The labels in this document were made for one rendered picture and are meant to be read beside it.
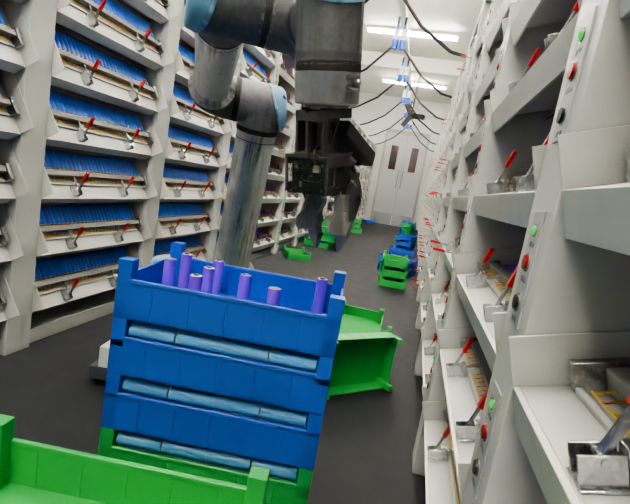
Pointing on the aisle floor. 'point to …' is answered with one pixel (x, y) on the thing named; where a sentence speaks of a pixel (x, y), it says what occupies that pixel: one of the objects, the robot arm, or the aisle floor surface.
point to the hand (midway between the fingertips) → (329, 239)
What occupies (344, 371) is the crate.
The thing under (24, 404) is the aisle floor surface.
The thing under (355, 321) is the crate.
